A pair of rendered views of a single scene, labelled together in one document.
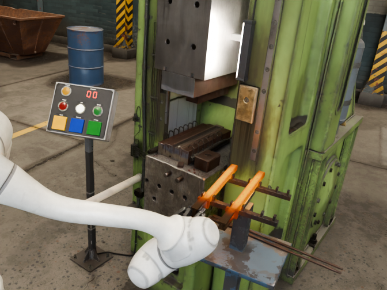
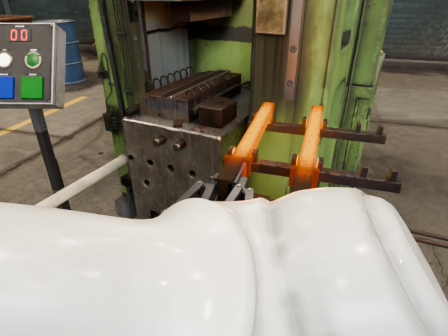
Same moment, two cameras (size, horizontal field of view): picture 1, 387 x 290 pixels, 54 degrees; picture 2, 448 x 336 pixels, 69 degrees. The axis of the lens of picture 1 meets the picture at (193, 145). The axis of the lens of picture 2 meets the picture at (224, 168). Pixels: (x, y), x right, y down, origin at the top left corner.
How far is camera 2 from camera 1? 0.88 m
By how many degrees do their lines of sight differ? 8
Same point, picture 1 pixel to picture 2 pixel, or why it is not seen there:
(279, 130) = (332, 37)
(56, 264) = not seen: hidden behind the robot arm
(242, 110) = (267, 13)
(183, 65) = not seen: outside the picture
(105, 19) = (79, 18)
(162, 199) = (158, 183)
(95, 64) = (72, 59)
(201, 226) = (375, 248)
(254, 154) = (291, 89)
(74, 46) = not seen: hidden behind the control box
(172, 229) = (179, 303)
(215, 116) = (216, 60)
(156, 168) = (141, 137)
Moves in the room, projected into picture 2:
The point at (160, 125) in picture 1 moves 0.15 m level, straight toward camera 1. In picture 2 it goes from (139, 77) to (139, 86)
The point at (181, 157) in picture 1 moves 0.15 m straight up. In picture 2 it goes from (177, 113) to (174, 66)
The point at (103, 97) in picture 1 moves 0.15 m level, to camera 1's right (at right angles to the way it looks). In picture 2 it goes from (39, 37) to (85, 36)
